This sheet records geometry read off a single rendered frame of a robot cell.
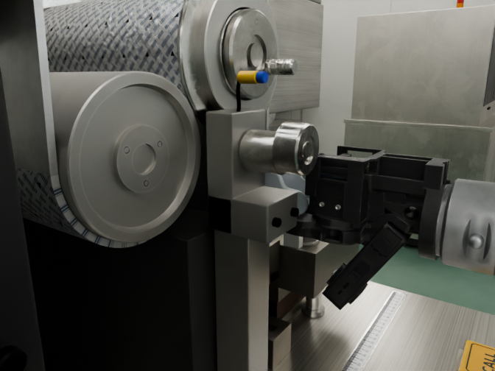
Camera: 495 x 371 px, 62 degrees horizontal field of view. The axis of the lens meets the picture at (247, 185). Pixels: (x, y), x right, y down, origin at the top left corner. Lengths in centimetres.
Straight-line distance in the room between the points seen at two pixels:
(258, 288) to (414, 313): 34
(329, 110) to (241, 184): 492
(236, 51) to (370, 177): 16
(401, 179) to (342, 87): 481
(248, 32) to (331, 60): 488
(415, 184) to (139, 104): 23
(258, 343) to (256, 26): 28
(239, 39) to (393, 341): 42
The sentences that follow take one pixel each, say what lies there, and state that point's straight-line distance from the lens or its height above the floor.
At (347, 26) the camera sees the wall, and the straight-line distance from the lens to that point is 520.
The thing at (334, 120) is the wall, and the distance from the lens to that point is 523.
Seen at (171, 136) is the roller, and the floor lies 119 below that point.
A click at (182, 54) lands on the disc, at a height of 125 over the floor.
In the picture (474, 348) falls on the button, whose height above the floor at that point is 92.
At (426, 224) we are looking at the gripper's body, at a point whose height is 112.
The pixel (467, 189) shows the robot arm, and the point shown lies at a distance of 37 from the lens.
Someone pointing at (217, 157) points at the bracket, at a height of 117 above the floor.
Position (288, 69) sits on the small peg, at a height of 124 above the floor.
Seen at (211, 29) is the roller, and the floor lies 127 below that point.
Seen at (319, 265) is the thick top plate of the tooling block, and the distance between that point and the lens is 51.
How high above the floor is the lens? 123
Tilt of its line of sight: 15 degrees down
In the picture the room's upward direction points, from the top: straight up
